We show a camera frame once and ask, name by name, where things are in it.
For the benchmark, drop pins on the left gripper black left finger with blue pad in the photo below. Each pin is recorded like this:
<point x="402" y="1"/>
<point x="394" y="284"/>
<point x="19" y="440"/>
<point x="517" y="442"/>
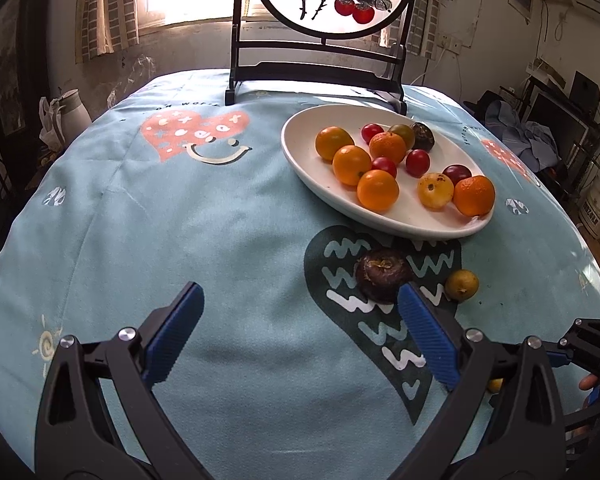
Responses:
<point x="98" y="417"/>

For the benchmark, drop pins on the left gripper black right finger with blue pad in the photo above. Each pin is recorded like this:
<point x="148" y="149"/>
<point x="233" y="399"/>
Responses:
<point x="518" y="433"/>

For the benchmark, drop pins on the yellow-green longan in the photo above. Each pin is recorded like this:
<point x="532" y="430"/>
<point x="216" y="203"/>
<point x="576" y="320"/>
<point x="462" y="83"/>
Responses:
<point x="461" y="285"/>

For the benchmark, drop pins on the dark water chestnut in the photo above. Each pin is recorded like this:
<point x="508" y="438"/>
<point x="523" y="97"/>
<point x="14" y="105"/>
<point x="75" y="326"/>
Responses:
<point x="380" y="273"/>
<point x="423" y="137"/>

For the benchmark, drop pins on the large orange mandarin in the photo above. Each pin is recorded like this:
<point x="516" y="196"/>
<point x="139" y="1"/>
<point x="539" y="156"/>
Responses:
<point x="474" y="196"/>

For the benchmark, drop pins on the small orange mandarin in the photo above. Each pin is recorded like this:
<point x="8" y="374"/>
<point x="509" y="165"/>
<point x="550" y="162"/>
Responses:
<point x="389" y="145"/>

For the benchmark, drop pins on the yellow longan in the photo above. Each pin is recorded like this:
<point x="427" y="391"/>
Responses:
<point x="494" y="386"/>

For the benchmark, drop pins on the person's right hand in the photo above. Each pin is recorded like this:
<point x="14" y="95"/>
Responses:
<point x="588" y="383"/>

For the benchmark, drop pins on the light blue patterned tablecloth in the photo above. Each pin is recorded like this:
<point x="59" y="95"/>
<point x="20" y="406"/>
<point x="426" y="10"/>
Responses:
<point x="291" y="373"/>

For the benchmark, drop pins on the white plastic bucket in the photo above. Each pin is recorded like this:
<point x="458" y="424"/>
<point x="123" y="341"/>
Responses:
<point x="589" y="210"/>

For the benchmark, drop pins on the yellow spotted loquat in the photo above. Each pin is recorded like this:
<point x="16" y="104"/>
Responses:
<point x="435" y="190"/>

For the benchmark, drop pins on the dark red cherry tomato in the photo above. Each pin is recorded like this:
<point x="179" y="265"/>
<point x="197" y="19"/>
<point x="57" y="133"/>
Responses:
<point x="457" y="173"/>

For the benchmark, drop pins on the orange tomato front middle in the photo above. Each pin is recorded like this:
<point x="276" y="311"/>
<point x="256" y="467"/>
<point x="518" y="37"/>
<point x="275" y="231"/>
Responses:
<point x="377" y="191"/>

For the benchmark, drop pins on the orange tomato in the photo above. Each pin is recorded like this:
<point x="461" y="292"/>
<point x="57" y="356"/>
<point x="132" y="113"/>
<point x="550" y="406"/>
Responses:
<point x="350" y="163"/>
<point x="329" y="141"/>
<point x="377" y="191"/>

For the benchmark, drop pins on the red cherry tomato right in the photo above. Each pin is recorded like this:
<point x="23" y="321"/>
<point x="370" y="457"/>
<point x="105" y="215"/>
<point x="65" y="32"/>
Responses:
<point x="417" y="163"/>

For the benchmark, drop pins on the blue clothes pile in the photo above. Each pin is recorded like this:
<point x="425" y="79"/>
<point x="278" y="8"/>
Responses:
<point x="532" y="143"/>

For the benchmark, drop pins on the white oval plate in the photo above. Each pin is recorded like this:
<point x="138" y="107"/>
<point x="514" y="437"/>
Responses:
<point x="407" y="217"/>

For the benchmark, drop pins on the orange tomato front left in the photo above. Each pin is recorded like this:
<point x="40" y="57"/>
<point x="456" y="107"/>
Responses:
<point x="350" y="163"/>

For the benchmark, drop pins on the green-yellow tomato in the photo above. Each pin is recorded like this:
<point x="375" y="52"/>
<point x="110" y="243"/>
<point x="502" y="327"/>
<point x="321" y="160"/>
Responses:
<point x="406" y="132"/>

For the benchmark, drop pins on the black metal shelf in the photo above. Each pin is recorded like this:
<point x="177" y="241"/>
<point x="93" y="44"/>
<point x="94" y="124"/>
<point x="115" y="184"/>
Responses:
<point x="577" y="137"/>

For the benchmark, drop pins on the white kettle jug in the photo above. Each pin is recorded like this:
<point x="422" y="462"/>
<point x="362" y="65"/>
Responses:
<point x="63" y="120"/>

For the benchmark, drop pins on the red cherry tomato left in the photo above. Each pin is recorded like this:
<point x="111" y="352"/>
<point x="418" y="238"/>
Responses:
<point x="370" y="130"/>

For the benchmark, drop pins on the orange tomato back left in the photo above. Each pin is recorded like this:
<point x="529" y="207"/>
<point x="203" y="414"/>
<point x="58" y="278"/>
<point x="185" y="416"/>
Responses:
<point x="329" y="141"/>

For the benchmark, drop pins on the brick pattern curtain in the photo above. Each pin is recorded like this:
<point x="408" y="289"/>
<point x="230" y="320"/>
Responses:
<point x="104" y="27"/>

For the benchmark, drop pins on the black framed painted screen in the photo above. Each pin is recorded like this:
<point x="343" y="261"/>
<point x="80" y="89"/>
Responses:
<point x="370" y="35"/>

